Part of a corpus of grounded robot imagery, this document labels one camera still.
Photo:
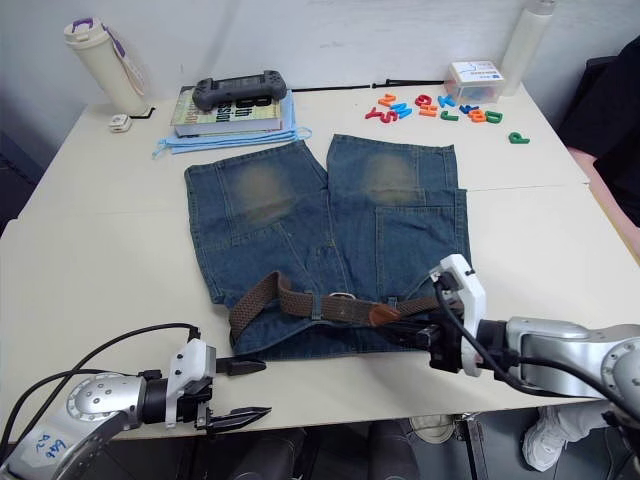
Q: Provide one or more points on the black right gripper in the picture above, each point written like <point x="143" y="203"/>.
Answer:
<point x="445" y="350"/>

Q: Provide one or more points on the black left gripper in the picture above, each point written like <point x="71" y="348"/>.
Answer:
<point x="192" y="402"/>

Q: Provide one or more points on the brown braided belt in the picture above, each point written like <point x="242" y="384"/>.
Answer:
<point x="345" y="307"/>

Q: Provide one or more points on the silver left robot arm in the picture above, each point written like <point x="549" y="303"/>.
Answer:
<point x="95" y="397"/>

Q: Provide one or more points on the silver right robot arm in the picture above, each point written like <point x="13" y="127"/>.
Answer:
<point x="565" y="357"/>

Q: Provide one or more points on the blue denim shorts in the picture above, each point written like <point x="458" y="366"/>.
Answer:
<point x="330" y="225"/>

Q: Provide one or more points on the dark rounded shape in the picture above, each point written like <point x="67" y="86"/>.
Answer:
<point x="270" y="455"/>

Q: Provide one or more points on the metal table leg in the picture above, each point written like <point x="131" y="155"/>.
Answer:
<point x="472" y="445"/>

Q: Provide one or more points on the red letter S magnet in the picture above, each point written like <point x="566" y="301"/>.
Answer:
<point x="389" y="117"/>

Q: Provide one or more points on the blue letter M magnet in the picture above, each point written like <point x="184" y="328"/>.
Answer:
<point x="401" y="111"/>

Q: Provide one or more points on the red letter Y magnet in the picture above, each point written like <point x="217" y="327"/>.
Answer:
<point x="373" y="113"/>

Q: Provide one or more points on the orange letter H magnet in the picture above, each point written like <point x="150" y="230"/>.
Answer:
<point x="429" y="110"/>

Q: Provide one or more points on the green letter P magnet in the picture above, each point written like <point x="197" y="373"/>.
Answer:
<point x="517" y="138"/>

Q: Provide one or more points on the red letter G magnet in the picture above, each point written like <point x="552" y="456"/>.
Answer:
<point x="423" y="100"/>

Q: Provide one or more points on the green letter D magnet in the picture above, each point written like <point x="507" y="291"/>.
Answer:
<point x="493" y="116"/>

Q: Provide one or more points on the orange letter N magnet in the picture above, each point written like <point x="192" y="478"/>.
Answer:
<point x="387" y="99"/>

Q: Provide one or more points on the blue letter K magnet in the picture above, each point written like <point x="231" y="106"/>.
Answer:
<point x="445" y="101"/>

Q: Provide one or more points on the thin black rod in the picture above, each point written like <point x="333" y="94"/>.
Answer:
<point x="340" y="88"/>

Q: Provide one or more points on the clear plastic letter box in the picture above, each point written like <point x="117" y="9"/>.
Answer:
<point x="475" y="80"/>

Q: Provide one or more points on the thick book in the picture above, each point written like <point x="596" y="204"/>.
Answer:
<point x="235" y="117"/>

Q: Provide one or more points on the person in black clothes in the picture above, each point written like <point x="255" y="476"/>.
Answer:
<point x="610" y="125"/>

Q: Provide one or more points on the small white square device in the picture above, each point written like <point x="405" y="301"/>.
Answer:
<point x="120" y="123"/>

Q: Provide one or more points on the dark grey game controller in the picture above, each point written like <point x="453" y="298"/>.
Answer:
<point x="240" y="89"/>

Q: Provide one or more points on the black hex key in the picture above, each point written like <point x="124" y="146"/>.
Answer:
<point x="145" y="112"/>

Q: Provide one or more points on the tall white cylinder bottle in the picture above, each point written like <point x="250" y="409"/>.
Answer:
<point x="525" y="47"/>

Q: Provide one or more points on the cream bottle with purple lid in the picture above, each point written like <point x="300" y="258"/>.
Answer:
<point x="107" y="67"/>

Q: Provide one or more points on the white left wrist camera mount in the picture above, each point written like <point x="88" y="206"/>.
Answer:
<point x="190" y="357"/>

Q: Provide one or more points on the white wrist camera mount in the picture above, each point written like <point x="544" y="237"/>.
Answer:
<point x="470" y="295"/>
<point x="190" y="357"/>

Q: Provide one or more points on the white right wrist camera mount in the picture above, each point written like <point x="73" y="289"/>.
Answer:
<point x="470" y="295"/>

